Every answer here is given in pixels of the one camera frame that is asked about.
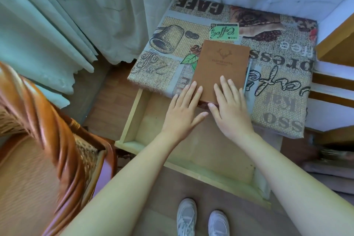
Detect white wooden frame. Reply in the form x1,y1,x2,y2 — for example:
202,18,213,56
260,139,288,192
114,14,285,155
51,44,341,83
304,9,354,134

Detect person's left forearm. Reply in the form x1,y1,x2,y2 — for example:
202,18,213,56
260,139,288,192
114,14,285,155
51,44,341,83
59,133,189,236

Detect coffee print burlap tablecloth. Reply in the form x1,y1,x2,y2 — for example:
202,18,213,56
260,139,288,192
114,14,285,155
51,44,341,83
127,0,318,138

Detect light wooden drawer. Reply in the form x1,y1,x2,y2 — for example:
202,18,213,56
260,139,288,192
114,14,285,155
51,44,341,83
114,89,283,209

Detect person's left hand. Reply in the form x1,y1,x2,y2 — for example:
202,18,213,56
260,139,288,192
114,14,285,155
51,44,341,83
161,81,209,141

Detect person's right white sneaker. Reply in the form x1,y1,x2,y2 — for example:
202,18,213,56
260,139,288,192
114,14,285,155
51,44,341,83
208,210,230,236

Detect person's right hand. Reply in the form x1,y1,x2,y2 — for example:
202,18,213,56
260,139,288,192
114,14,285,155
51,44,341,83
207,76,256,141

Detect pale green curtain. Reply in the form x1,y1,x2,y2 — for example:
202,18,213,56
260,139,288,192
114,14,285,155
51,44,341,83
0,0,98,110

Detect person's right forearm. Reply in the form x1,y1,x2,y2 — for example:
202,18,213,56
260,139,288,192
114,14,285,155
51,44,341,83
227,131,354,236

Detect yellow wooden board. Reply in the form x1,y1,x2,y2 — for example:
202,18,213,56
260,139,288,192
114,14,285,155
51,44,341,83
315,14,354,68

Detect brown leather notebook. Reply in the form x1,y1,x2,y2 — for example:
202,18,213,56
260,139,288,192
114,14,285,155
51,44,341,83
191,40,251,104

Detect white checked sheer curtain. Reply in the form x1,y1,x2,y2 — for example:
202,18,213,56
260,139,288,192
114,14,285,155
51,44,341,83
26,0,354,65

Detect person's white sneaker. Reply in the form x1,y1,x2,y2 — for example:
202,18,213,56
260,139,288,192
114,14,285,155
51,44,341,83
208,210,230,236
177,198,197,236

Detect brown wicker chair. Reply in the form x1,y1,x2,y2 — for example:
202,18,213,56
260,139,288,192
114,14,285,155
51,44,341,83
0,61,118,236

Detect person's left white sneaker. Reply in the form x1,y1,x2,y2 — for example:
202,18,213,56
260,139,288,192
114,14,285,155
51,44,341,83
177,198,197,236

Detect silver pen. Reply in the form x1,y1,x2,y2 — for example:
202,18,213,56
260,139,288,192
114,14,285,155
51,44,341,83
243,58,254,96

